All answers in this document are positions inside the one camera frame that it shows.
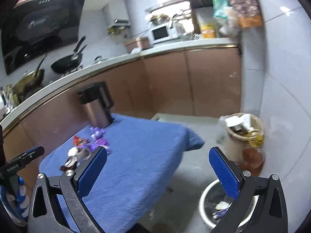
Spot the red snack wrapper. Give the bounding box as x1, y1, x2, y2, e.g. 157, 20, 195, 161
60, 135, 91, 172

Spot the beige full waste bucket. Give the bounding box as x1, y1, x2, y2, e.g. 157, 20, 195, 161
217, 113, 264, 163

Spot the blue fuzzy table cloth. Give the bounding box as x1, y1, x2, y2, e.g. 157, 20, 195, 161
38, 113, 205, 233

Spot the brass wok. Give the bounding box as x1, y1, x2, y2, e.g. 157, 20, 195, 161
13, 54, 47, 96

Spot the hanging patterned cloth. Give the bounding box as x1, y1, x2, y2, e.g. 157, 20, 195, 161
228, 0, 263, 28

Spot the white crumpled tissue in bin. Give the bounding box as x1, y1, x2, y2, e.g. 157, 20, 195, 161
215, 201, 231, 211

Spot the white round trash bin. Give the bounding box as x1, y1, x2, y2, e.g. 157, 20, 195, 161
198, 179, 259, 232

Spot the black range hood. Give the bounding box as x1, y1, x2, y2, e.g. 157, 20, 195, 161
1, 0, 85, 75

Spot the brown oil bottle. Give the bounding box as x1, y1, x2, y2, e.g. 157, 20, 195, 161
238, 147, 265, 176

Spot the large purple plastic wrapper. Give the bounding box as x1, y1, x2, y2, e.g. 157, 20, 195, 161
86, 127, 112, 155

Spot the white water heater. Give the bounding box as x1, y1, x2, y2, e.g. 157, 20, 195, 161
104, 0, 131, 28

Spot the brown box on counter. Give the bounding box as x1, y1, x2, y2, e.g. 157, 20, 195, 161
125, 37, 151, 53

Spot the black frying pan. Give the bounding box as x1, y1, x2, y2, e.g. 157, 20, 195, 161
51, 36, 87, 74

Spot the white microwave oven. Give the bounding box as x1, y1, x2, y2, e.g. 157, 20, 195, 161
151, 22, 186, 44

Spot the steel electric kettle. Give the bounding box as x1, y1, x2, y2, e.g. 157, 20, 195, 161
77, 81, 114, 128

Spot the blue white wrapper in bin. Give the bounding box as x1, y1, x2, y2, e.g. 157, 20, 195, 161
212, 209, 228, 220

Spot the brown kitchen cabinet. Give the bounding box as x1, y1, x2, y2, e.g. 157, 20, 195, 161
1, 39, 241, 159

